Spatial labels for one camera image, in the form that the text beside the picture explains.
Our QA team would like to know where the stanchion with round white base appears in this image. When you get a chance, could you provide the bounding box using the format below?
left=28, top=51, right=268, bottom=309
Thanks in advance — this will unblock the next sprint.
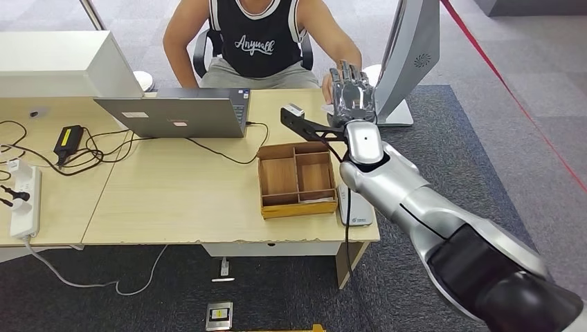
left=78, top=0, right=156, bottom=93
left=362, top=64, right=383, bottom=88

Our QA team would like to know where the metal floor socket box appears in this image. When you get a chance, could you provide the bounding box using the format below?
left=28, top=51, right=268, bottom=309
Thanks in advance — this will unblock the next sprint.
left=205, top=301, right=234, bottom=332

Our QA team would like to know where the grey block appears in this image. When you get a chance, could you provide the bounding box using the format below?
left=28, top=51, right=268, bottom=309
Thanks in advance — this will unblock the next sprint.
left=472, top=0, right=587, bottom=18

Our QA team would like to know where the grey laptop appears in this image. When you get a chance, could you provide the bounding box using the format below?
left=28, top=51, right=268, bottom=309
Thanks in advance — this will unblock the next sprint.
left=93, top=88, right=252, bottom=139

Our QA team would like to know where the light wood desk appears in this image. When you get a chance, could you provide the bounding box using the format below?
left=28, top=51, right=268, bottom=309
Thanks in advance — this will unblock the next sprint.
left=0, top=96, right=129, bottom=248
left=81, top=88, right=381, bottom=290

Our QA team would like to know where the black laptop power adapter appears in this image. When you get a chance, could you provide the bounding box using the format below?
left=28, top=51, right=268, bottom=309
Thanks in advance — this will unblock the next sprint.
left=53, top=124, right=85, bottom=167

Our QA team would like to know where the white desk support panel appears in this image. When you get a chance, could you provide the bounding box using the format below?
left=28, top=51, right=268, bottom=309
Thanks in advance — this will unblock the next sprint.
left=0, top=245, right=86, bottom=264

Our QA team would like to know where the black mains cable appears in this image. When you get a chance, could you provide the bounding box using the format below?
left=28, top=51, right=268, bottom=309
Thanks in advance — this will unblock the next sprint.
left=0, top=120, right=63, bottom=182

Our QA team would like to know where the black plug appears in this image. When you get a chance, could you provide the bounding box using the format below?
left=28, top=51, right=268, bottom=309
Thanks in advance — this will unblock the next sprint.
left=0, top=184, right=31, bottom=207

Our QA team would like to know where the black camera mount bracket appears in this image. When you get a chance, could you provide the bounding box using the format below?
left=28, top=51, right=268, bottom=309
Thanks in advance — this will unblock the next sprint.
left=280, top=107, right=347, bottom=144

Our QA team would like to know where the black office chair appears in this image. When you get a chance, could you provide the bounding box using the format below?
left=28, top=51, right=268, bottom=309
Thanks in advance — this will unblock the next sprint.
left=192, top=28, right=315, bottom=79

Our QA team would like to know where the white card reader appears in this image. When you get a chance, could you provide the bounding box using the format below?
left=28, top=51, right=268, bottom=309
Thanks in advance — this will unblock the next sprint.
left=338, top=184, right=374, bottom=228

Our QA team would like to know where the red barrier belt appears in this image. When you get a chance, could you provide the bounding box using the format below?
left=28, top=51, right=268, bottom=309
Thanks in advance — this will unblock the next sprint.
left=439, top=0, right=587, bottom=196

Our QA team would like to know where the person's left hand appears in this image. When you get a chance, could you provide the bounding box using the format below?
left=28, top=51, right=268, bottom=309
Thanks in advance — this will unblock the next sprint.
left=321, top=72, right=335, bottom=104

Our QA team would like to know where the white under-desk panel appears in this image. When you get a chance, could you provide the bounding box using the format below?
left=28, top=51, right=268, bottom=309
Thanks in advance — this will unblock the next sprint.
left=201, top=240, right=343, bottom=257

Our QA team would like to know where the white power cable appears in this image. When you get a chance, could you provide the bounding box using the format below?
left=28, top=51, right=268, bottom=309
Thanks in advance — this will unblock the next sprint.
left=23, top=236, right=170, bottom=297

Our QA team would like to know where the white power strip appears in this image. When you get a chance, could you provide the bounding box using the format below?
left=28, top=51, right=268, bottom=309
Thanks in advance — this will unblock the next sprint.
left=8, top=165, right=43, bottom=240

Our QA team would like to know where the black laptop charger cable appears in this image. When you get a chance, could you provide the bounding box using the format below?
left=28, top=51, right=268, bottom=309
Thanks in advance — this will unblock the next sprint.
left=57, top=120, right=271, bottom=176

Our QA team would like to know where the dark grey rug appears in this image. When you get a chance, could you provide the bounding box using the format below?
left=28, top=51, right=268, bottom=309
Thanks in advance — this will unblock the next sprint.
left=0, top=84, right=584, bottom=332

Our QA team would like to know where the floor socket with open lid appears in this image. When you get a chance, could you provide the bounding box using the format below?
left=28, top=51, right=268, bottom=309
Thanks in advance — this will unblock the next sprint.
left=211, top=256, right=235, bottom=283

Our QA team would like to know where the large white box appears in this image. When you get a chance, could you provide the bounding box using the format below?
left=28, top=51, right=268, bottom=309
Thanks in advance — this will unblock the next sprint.
left=0, top=30, right=145, bottom=100

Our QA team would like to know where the silver kiosk stand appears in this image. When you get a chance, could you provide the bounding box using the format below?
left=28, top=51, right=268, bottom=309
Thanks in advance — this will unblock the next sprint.
left=373, top=0, right=441, bottom=127

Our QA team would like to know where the person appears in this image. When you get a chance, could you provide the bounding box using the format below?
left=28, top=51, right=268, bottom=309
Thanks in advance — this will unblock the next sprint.
left=163, top=0, right=363, bottom=105

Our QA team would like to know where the wooden compartment organizer box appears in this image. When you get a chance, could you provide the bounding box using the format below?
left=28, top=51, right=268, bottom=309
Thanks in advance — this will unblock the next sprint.
left=256, top=141, right=339, bottom=220

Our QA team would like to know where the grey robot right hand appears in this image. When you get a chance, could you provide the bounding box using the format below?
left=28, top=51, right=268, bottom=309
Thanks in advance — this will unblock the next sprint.
left=328, top=60, right=378, bottom=128

